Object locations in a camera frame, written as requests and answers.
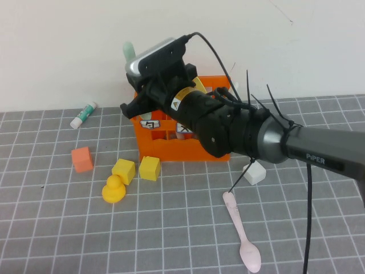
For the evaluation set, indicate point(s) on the black zip tie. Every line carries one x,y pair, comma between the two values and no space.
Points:
248,85
242,177
278,105

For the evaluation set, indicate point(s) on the orange plastic cutlery holder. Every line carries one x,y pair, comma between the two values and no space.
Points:
176,154

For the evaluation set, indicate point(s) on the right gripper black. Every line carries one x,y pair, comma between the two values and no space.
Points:
168,82

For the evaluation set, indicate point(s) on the paper label spoon character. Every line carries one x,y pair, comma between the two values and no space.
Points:
149,124

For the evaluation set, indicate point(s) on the yellow rubber duck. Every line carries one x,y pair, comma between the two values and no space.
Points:
112,194

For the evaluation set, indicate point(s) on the white plastic cube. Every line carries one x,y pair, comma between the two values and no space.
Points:
256,175

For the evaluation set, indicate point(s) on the pink plastic spoon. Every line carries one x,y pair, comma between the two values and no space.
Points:
251,258

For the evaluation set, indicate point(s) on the yellow plastic knife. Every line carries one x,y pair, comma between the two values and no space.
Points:
199,85

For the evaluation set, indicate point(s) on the yellow foam cube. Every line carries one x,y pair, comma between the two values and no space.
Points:
149,168
124,171

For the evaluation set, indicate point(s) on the paper label fork character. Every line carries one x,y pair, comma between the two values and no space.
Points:
182,128

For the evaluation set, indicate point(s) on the orange foam cube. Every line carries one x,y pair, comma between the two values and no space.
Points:
82,160

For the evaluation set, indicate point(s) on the grey grid table mat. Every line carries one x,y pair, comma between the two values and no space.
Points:
85,228

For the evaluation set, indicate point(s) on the white green glue stick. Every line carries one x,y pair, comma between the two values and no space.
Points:
82,115

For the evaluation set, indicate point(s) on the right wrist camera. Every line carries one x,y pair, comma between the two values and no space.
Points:
154,57

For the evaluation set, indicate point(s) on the green plastic spoon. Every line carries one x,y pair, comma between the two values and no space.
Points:
129,51

